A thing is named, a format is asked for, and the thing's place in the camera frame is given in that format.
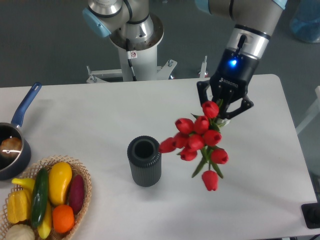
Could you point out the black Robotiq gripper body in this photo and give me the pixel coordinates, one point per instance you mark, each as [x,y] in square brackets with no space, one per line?
[232,77]

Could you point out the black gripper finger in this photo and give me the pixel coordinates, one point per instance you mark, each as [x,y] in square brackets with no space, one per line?
[202,87]
[245,105]

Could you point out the red tulip bouquet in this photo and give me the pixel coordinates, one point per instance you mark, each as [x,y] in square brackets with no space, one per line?
[201,135]

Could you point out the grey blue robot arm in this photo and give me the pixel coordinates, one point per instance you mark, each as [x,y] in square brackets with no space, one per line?
[255,20]

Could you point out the dark grey ribbed vase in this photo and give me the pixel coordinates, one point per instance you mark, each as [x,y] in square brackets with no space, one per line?
[145,160]

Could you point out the blue transparent container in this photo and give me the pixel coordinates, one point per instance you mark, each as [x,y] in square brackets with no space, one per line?
[305,24]

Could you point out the black device at edge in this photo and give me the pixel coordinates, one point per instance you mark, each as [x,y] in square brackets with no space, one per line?
[311,214]

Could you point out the purple sweet potato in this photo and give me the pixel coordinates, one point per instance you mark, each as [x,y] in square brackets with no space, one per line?
[76,194]

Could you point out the yellow squash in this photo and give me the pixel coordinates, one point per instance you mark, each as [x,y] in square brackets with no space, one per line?
[59,179]

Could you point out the orange fruit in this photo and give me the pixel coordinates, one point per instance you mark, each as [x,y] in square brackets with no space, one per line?
[63,218]

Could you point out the woven wicker basket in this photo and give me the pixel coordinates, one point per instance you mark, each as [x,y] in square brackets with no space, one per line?
[77,168]

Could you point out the blue saucepan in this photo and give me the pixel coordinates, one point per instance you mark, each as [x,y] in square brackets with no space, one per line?
[11,167]

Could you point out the green cucumber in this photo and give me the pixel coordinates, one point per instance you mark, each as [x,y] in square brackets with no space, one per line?
[39,198]

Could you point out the brown patty in pan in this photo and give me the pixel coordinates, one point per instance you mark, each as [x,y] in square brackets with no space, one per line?
[11,147]

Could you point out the yellow banana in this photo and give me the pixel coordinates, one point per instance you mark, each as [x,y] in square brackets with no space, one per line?
[45,226]

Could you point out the yellow bell pepper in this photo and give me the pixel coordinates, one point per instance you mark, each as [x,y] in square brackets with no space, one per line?
[19,206]

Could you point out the white garlic bulb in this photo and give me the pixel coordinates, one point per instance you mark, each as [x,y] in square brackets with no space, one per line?
[20,232]

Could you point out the white frame at right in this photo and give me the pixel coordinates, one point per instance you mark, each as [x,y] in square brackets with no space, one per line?
[310,113]

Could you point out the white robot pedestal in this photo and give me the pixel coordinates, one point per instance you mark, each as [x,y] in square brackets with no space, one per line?
[137,46]

